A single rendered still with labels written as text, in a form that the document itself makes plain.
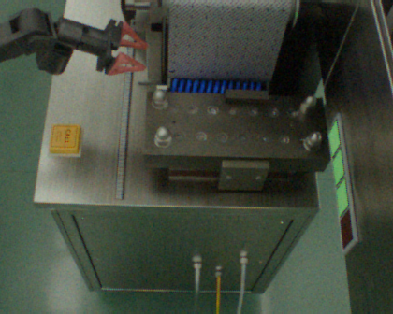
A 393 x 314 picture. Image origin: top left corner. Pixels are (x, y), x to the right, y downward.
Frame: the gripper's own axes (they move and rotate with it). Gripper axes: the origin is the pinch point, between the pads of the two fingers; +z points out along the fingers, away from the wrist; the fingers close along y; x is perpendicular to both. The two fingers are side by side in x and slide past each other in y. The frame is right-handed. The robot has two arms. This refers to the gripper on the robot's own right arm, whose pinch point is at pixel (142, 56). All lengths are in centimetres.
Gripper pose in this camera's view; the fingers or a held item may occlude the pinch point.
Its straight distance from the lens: 119.7
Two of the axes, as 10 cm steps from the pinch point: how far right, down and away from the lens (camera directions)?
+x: 4.9, -3.9, -7.8
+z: 8.7, 2.3, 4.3
